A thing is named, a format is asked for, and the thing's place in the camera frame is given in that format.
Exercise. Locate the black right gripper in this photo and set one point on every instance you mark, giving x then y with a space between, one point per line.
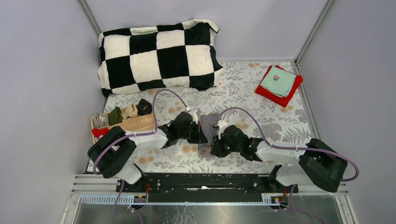
217 149

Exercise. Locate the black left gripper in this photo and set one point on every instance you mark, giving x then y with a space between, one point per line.
199 137

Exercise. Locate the grey striped underwear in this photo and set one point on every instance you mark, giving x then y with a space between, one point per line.
208 123

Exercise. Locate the wooden divided organizer box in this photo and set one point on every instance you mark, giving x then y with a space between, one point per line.
136 124

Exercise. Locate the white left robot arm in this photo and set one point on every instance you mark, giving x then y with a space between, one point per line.
111 153

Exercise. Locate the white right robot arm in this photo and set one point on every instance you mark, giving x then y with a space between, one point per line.
296 166

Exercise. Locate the floral patterned bed sheet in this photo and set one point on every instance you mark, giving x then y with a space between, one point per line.
236 98

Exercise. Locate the beige rolled sock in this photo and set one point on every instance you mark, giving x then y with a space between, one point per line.
130 112

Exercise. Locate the dark green rolled sock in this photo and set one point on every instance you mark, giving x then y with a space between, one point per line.
115 116

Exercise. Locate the red folded garment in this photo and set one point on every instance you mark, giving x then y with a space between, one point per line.
278 100

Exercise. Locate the mint green folded cloth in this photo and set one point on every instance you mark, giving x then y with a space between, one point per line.
278 82

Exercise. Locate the black white checkered pillow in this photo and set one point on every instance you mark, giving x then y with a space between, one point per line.
138 59

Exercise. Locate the grey rolled sock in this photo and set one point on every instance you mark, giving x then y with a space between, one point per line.
100 120

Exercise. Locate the red rolled sock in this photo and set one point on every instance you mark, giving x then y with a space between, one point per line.
97 133

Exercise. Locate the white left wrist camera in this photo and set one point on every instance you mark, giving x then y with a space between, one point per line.
196 114

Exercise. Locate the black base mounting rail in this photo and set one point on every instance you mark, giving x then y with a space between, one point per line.
205 188

